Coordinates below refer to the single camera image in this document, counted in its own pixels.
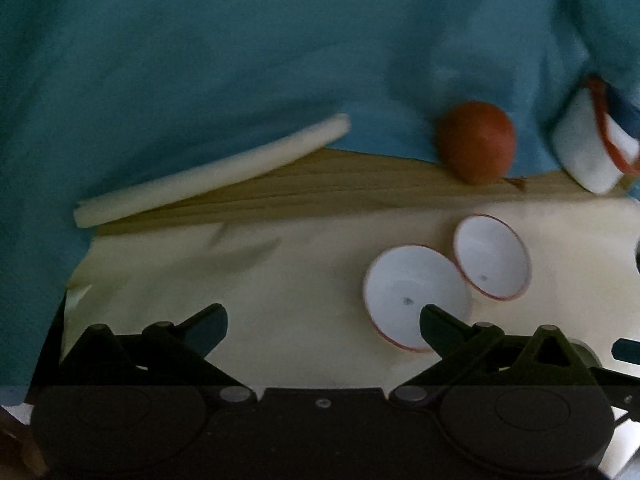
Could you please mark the white bowl with red rim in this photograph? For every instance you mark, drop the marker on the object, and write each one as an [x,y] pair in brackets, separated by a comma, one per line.
[400,285]
[492,255]

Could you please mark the white paper roll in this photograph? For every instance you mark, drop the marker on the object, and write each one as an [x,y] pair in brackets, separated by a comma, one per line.
[210,170]

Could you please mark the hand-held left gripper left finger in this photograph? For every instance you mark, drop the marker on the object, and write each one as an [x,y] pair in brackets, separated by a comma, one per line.
[207,331]

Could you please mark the wooden board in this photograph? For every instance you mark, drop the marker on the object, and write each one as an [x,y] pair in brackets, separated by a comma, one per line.
[350,185]

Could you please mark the blue cloth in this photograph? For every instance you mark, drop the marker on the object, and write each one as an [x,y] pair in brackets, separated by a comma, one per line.
[250,35]

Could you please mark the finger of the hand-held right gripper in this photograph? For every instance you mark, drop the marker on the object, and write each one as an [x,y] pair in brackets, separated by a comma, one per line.
[627,348]
[607,375]

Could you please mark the red ball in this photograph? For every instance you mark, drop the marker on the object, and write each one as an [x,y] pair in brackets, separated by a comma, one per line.
[475,142]

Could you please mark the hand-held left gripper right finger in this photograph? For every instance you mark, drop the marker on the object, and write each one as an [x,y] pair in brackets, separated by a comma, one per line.
[439,332]

